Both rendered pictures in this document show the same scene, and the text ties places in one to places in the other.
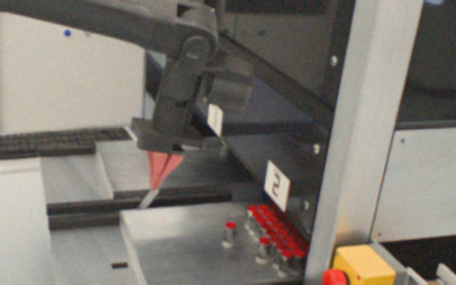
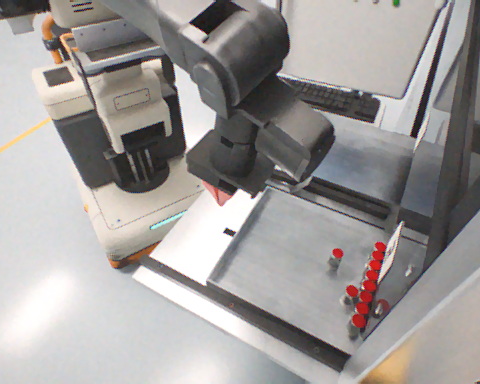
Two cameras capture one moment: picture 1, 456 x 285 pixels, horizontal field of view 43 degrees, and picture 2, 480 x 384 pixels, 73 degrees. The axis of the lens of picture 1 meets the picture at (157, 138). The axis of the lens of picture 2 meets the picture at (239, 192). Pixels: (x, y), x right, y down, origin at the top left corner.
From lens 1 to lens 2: 0.62 m
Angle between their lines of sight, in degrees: 43
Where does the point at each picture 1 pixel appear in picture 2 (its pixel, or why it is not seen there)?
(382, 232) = not seen: outside the picture
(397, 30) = not seen: outside the picture
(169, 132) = (217, 166)
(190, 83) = (234, 122)
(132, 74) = (407, 51)
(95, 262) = (218, 219)
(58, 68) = (339, 29)
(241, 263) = (323, 291)
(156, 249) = (269, 233)
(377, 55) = not seen: outside the picture
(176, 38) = (188, 57)
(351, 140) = (417, 321)
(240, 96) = (289, 166)
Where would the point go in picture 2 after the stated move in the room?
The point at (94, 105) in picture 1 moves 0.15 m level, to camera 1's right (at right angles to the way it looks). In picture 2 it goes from (361, 71) to (401, 86)
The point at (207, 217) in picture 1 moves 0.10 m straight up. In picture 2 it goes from (343, 226) to (355, 195)
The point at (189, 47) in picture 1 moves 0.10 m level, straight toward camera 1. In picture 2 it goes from (200, 77) to (88, 127)
